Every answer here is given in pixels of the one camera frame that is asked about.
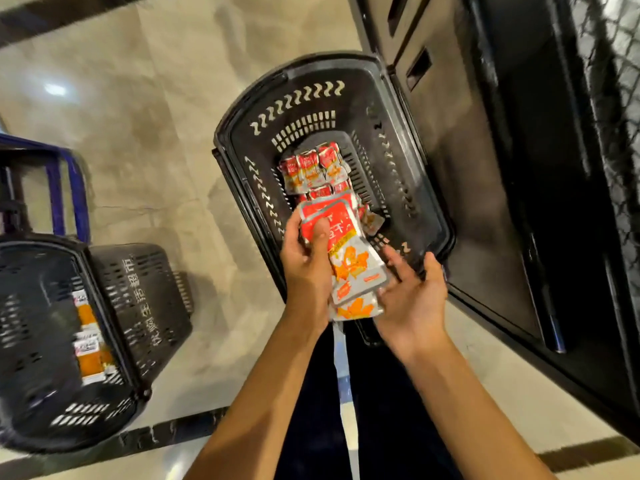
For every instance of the person's right hand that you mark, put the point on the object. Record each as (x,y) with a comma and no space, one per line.
(415,309)

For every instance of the person's left hand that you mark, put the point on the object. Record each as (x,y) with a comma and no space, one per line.
(305,279)

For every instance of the person's right thumb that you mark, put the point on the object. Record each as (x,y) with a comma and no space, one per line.
(435,274)

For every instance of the person's left thumb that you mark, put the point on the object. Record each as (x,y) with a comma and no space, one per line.
(321,239)

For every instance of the person's right forearm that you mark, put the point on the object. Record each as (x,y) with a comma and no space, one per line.
(465,419)

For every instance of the person's left forearm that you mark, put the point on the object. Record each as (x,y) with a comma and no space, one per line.
(260,404)

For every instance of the pile of red snack packets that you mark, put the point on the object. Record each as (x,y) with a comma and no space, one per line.
(312,167)

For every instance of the black shelf unit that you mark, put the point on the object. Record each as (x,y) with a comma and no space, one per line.
(500,169)

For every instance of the black plastic shopping basket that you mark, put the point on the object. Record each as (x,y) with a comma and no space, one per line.
(320,99)

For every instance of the person's dark trousers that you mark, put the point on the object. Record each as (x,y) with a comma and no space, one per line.
(390,419)

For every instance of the black printed shopping basket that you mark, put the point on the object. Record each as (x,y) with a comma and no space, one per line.
(135,314)

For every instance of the orange white packet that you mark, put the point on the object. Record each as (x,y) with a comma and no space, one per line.
(86,314)
(92,362)

